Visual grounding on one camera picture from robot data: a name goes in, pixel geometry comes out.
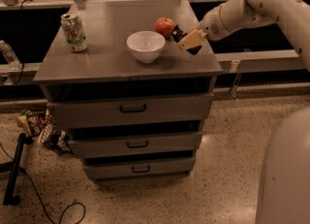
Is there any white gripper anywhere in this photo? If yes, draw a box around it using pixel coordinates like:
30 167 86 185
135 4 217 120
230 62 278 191
177 4 231 55

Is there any dark chocolate rxbar wrapper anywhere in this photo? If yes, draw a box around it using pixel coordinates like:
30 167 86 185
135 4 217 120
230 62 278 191
171 25 187 43

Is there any white bowl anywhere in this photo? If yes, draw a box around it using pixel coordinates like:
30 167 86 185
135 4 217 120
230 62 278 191
126 31 166 63

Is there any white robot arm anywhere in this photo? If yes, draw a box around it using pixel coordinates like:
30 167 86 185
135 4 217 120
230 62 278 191
173 0 310 224

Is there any red apple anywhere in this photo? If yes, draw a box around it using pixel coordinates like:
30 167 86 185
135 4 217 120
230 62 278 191
155 17 175 39

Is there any top grey drawer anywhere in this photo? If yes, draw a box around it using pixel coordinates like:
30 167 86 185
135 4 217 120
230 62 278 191
47 93 213 129

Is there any grey drawer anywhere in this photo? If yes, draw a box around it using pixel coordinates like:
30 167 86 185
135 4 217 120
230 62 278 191
69 132 202 158
47 93 213 129
83 157 196 179

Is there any middle grey drawer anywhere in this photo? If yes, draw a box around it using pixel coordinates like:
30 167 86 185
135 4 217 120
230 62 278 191
69 132 202 158

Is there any grey drawer cabinet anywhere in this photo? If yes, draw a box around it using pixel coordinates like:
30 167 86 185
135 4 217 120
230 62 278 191
34 0 222 167

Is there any green white soda can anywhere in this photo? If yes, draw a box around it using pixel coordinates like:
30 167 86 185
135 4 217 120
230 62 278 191
61 13 87 52

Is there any bottom grey drawer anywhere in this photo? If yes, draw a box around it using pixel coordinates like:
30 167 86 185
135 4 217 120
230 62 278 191
83 157 196 179

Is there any checkered snack bag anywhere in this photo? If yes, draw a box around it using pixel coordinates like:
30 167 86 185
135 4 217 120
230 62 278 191
38 124 72 154

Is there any brown snack bag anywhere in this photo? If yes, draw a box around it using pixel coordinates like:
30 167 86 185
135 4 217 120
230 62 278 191
16 110 47 137

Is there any clear plastic water bottle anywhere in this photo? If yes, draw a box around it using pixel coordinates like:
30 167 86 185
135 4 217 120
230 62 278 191
0 40 21 71

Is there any black stand leg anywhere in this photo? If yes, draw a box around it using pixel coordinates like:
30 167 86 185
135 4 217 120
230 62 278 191
0 133 26 206

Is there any grey metal rail frame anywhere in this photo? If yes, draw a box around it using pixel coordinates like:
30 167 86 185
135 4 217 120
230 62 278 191
0 0 309 101

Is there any black hanging cable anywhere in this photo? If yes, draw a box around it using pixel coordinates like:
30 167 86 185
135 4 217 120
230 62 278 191
13 0 34 86

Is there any black floor cable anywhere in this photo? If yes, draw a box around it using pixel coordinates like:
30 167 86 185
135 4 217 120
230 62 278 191
0 142 87 224

